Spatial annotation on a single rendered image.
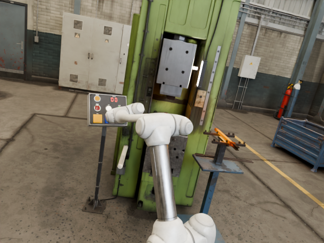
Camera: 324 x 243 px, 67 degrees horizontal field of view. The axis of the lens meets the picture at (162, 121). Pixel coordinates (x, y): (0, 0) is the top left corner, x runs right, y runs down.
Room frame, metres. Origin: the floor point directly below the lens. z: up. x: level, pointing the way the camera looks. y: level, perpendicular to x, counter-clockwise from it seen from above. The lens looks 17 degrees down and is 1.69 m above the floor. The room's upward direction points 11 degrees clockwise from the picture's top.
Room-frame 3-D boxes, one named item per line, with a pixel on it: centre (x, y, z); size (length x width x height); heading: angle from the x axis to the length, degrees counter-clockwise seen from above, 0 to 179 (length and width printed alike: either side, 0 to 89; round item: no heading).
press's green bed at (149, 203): (2.51, -0.07, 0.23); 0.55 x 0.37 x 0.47; 4
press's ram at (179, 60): (2.50, -0.06, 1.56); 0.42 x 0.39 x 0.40; 4
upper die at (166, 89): (2.50, -0.01, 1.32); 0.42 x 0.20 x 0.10; 4
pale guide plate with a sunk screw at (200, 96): (2.44, -0.33, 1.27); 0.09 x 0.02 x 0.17; 94
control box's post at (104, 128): (2.17, 0.52, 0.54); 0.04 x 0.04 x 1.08; 4
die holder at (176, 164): (2.51, -0.07, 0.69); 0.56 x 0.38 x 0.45; 4
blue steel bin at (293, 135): (4.97, -3.12, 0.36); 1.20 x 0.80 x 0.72; 21
